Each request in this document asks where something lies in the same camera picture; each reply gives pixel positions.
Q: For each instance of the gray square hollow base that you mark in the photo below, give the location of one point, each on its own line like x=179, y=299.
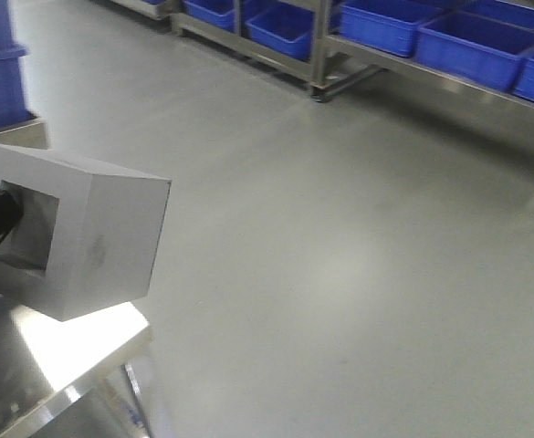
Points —
x=89, y=234

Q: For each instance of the distant steel bin rack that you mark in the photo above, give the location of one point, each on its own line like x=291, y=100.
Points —
x=484, y=49

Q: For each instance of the stainless steel rack frame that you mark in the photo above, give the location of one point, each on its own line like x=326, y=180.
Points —
x=31, y=133

